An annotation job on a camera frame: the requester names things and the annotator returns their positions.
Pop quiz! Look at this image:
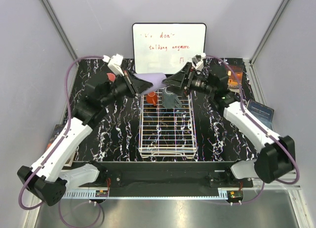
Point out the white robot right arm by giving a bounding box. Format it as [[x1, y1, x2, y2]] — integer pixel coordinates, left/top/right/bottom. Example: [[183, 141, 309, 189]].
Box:
[[163, 62, 295, 187]]

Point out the pink plastic cup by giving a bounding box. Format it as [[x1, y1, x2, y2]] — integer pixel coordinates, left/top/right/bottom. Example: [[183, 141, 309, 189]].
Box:
[[107, 73, 116, 82]]

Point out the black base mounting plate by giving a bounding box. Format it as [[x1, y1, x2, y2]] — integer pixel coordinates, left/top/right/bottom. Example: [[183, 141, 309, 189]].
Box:
[[78, 160, 272, 189]]

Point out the orange cover book back right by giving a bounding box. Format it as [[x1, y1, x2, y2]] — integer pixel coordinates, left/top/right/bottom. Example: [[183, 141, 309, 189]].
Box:
[[225, 65, 243, 94]]

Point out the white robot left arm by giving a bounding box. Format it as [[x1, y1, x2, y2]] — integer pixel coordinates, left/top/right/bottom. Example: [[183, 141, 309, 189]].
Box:
[[17, 71, 153, 206]]

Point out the lilac plastic cup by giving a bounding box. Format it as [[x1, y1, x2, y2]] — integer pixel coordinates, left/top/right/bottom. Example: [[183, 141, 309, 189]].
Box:
[[135, 73, 167, 92]]

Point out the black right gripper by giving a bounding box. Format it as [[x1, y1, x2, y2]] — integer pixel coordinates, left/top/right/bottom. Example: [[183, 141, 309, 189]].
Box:
[[162, 62, 215, 98]]

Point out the grey faceted mug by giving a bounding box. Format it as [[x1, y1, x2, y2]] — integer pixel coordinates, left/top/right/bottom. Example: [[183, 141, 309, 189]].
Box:
[[161, 87, 182, 109]]

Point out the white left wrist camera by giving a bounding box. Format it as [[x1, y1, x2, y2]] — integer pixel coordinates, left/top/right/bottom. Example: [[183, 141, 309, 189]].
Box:
[[102, 54, 124, 76]]

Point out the orange ceramic mug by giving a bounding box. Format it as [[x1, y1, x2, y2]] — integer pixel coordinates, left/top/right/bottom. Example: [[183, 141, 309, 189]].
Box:
[[146, 91, 158, 107]]

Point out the orange dark book left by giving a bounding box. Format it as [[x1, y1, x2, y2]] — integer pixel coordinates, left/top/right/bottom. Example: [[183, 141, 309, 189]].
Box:
[[46, 124, 76, 167]]

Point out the aluminium frame post left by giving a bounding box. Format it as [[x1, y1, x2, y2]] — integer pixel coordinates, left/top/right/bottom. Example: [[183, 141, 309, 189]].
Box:
[[40, 0, 78, 60]]

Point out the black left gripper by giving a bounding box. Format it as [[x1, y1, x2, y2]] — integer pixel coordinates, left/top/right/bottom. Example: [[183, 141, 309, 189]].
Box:
[[101, 69, 153, 107]]

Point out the blue cover book right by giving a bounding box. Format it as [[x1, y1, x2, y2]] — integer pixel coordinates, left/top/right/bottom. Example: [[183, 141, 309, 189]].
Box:
[[246, 100, 274, 130]]

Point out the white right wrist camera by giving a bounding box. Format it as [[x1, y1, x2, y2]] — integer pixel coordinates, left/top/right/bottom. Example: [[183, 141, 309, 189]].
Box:
[[192, 53, 206, 71]]

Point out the aluminium frame post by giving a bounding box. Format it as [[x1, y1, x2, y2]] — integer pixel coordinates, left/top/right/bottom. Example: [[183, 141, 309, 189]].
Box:
[[249, 0, 291, 66], [40, 0, 78, 60]]

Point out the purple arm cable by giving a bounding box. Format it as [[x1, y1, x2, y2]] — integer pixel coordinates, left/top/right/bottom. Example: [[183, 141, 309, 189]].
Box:
[[206, 55, 299, 184], [19, 55, 106, 210]]

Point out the grey slotted cable duct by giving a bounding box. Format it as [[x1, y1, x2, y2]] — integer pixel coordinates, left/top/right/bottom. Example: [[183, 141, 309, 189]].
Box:
[[63, 188, 228, 200]]

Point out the white wire dish rack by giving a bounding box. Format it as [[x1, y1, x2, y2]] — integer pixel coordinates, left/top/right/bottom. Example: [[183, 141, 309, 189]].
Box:
[[138, 88, 198, 159]]

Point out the white whiteboard with red writing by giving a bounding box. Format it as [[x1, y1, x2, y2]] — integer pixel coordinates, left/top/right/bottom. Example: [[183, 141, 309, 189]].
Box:
[[132, 23, 206, 74]]

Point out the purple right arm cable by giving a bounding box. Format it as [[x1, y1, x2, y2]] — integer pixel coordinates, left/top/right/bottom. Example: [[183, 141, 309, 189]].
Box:
[[206, 55, 299, 184]]

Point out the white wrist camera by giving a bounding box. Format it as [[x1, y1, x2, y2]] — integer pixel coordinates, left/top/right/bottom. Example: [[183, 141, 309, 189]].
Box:
[[192, 53, 206, 71], [102, 54, 124, 76]]

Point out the aluminium frame post right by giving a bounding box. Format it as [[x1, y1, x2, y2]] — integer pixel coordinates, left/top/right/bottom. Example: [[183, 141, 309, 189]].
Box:
[[249, 0, 291, 66]]

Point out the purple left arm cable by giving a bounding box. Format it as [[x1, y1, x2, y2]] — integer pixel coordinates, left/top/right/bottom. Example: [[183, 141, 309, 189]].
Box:
[[19, 55, 106, 210]]

